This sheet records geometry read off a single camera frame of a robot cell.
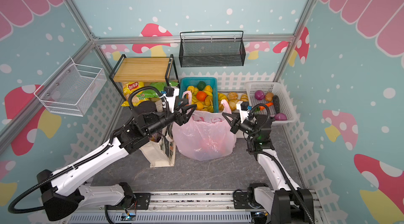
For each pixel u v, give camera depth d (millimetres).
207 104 1055
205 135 799
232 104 668
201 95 1059
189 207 735
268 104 1094
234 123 668
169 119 555
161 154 796
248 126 664
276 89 1125
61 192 396
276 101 1065
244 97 1125
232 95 1123
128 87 914
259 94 1119
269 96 1119
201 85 1130
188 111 574
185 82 1148
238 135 786
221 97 1119
